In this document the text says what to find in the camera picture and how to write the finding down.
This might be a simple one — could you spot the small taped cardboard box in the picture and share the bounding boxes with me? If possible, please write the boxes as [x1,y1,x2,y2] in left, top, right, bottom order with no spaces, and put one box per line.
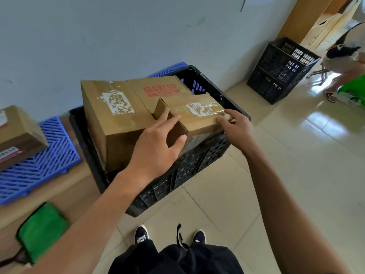
[153,94,229,149]

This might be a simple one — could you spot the person's dark left shoe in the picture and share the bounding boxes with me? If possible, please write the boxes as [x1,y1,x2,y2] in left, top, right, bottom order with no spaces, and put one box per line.
[134,224,149,245]

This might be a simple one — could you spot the person's dark shoe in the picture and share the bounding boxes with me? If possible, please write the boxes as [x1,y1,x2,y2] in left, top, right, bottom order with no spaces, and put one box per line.
[192,229,206,244]
[134,224,149,245]

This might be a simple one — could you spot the green bag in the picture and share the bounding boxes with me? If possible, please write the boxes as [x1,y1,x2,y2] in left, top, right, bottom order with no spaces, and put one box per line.
[337,75,365,108]

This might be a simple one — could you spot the cardboard box with red label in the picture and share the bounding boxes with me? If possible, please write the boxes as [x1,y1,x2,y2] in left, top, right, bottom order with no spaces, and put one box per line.
[0,104,50,172]

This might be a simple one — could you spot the person's left forearm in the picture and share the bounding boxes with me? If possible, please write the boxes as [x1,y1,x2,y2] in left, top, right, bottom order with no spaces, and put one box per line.
[27,170,156,274]

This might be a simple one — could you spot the large red-printed cardboard box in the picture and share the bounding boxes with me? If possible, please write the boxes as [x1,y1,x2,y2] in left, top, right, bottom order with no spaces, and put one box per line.
[80,76,195,173]

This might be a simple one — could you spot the light wooden cabinet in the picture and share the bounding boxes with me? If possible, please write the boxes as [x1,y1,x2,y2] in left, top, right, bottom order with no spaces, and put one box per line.
[277,0,363,56]

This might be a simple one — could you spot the person's left hand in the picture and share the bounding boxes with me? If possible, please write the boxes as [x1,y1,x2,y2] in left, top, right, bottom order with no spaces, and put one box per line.
[125,107,187,183]

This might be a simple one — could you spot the blue plastic grid pallet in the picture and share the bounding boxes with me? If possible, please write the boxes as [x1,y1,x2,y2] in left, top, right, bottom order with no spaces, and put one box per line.
[147,62,206,95]
[0,116,83,206]

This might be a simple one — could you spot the black plastic crate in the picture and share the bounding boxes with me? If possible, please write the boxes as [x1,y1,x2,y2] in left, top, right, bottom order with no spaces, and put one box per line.
[246,37,321,105]
[69,65,252,218]

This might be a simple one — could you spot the black strap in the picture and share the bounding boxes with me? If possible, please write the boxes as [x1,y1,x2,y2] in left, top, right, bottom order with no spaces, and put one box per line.
[176,224,189,250]

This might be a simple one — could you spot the person's dark right shoe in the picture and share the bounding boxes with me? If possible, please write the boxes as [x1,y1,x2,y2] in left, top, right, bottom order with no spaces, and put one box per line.
[192,229,206,244]

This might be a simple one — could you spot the person's black trousers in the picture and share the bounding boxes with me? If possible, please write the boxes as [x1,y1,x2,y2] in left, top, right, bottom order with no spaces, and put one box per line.
[108,239,244,274]

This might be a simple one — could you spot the black handle tool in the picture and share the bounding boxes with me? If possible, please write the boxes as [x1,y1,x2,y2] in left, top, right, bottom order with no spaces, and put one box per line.
[0,246,31,266]

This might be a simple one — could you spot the person's right hand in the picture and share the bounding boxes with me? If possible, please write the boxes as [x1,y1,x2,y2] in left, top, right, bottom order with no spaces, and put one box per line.
[217,109,258,155]

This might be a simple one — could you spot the person's right forearm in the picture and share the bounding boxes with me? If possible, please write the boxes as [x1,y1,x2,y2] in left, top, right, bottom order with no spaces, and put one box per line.
[242,148,352,274]

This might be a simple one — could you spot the green cloth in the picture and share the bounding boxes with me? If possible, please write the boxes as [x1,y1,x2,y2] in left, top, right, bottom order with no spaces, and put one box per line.
[15,203,69,266]

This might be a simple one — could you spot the metal stool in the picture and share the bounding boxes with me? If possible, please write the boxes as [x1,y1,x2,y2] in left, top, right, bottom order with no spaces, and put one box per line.
[308,62,329,86]

